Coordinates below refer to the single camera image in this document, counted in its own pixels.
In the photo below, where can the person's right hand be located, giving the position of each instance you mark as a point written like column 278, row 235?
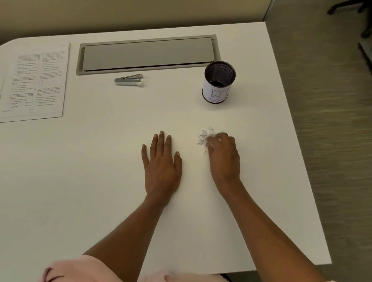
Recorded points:
column 226, row 162

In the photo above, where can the person's left hand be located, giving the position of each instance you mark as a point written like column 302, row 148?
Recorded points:
column 162, row 174

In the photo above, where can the pile of white paper scraps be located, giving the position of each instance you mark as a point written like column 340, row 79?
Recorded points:
column 203, row 138

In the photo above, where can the silver stapler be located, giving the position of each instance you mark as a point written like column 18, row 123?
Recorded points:
column 129, row 81

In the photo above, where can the stack of printed papers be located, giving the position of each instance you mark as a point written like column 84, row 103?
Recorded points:
column 31, row 89

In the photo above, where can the person's left forearm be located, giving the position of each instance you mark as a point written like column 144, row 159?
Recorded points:
column 123, row 241

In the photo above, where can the person's right forearm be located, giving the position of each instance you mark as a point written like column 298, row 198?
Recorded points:
column 262, row 239

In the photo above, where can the black mesh pen holder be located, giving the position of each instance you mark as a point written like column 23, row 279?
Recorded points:
column 213, row 93

